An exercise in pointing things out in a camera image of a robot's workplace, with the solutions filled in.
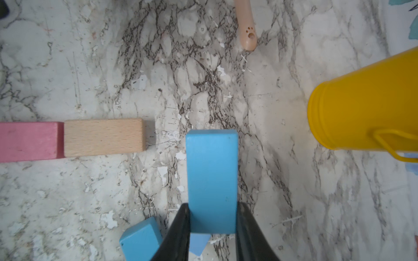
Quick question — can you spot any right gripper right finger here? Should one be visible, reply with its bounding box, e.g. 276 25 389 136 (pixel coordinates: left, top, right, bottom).
236 202 280 261

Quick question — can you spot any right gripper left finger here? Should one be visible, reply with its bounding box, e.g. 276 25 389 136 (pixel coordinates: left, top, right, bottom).
151 203 190 261

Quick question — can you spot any light blue block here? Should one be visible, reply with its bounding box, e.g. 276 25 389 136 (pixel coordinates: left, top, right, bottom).
189 233 211 256
186 129 238 234

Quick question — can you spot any natural wood block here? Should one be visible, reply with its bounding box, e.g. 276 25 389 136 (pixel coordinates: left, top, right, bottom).
64 118 146 158

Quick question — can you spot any pink block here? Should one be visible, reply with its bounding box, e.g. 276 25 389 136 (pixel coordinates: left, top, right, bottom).
1 122 64 163

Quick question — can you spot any yellow cup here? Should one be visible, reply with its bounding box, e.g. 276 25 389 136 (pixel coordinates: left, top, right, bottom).
307 48 418 163

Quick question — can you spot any pink plastic scoop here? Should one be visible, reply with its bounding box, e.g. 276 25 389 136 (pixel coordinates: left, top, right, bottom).
234 0 258 51

